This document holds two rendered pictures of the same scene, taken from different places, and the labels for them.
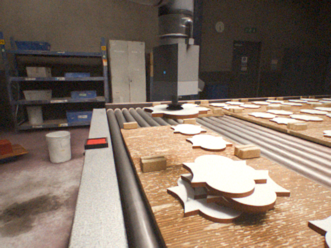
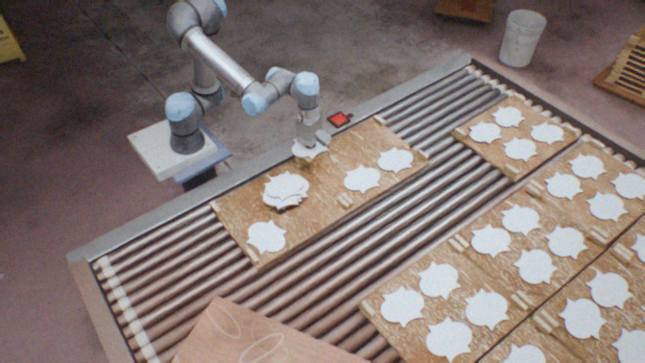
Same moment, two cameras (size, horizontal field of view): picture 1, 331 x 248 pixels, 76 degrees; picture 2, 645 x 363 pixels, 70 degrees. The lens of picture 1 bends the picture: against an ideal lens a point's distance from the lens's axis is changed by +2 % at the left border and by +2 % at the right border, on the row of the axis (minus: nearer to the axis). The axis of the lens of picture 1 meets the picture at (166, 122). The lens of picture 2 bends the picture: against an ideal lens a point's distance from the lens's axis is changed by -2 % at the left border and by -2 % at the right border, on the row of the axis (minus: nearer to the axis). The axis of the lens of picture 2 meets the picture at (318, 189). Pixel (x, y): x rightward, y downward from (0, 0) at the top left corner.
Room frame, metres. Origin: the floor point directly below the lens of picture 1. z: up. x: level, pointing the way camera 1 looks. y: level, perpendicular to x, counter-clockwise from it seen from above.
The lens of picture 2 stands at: (0.13, -1.25, 2.30)
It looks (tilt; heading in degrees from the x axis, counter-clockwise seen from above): 49 degrees down; 73
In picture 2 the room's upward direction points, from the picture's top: 2 degrees counter-clockwise
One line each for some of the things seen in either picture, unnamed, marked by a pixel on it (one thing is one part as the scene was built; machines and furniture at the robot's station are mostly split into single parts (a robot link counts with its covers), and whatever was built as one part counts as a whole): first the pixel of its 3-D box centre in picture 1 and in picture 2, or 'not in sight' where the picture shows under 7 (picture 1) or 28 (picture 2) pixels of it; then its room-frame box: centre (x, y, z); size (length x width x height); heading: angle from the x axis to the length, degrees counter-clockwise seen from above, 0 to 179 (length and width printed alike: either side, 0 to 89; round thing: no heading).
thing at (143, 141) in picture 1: (176, 141); (364, 160); (0.71, -0.03, 0.93); 0.41 x 0.35 x 0.02; 17
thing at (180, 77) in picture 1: (182, 68); (314, 128); (0.50, -0.04, 1.17); 0.12 x 0.09 x 0.16; 131
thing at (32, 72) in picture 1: (39, 72); not in sight; (4.53, 2.63, 1.20); 0.36 x 0.28 x 0.22; 97
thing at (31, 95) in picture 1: (38, 94); not in sight; (4.47, 2.67, 0.74); 0.44 x 0.36 x 0.20; 96
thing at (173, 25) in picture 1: (176, 29); (308, 109); (0.49, -0.02, 1.25); 0.08 x 0.08 x 0.05
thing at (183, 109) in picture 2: not in sight; (182, 111); (0.06, 0.34, 1.08); 0.13 x 0.12 x 0.14; 36
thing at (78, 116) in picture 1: (81, 115); not in sight; (4.76, 1.94, 0.25); 0.62 x 0.42 x 0.22; 117
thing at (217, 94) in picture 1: (215, 99); not in sight; (6.02, -1.40, 0.48); 0.64 x 0.54 x 0.97; 105
